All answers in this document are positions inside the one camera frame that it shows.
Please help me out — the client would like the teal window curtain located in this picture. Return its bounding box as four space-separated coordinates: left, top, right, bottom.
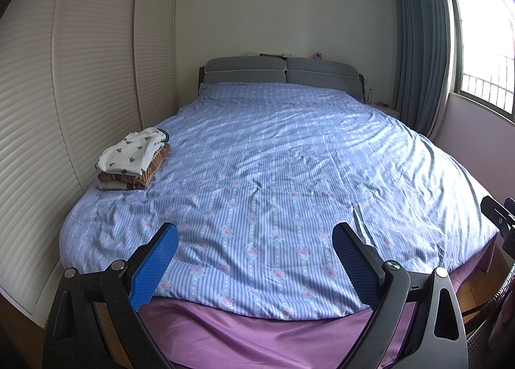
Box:
389 0 452 139

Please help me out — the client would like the barred window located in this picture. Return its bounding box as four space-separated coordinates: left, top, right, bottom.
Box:
450 0 515 117

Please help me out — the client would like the grey headboard cushion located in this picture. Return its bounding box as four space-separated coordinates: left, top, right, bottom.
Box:
201 56 289 86
285 57 363 90

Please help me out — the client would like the cream printed polo shirt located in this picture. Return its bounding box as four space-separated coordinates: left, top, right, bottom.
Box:
96 128 170 176

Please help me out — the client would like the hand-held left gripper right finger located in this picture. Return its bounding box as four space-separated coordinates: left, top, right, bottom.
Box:
332 222 469 369

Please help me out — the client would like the purple bed sheet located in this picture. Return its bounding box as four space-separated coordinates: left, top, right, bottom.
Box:
137 246 499 369

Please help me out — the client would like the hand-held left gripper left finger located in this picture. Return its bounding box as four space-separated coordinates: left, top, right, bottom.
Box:
42 222 180 369

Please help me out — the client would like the blue floral striped blanket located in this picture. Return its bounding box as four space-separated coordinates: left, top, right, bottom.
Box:
60 83 500 320

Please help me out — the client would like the brown plaid folded garment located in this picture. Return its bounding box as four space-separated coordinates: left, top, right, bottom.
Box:
98 143 171 192

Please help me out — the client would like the white louvered wardrobe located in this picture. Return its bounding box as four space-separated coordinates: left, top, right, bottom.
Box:
0 0 178 329

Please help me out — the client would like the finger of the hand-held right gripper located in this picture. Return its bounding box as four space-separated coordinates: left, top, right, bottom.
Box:
481 195 515 241

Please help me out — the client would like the white nightstand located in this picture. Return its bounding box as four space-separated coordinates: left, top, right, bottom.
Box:
369 102 402 122

